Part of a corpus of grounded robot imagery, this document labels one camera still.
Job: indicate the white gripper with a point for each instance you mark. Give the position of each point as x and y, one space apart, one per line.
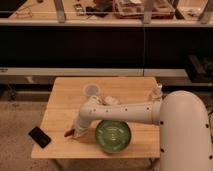
80 126

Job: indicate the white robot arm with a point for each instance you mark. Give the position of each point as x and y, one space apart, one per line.
185 137

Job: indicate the white crumpled cloth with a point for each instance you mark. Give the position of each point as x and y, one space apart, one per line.
107 100

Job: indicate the wooden table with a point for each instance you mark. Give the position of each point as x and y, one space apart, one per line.
67 95

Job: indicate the green glass bowl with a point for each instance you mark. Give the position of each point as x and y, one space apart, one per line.
113 136

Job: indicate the black smartphone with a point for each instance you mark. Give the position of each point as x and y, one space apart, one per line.
40 137

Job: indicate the brown tray on shelf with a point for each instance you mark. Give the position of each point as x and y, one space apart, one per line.
162 9

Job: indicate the black box at right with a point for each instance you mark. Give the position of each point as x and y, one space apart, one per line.
199 70

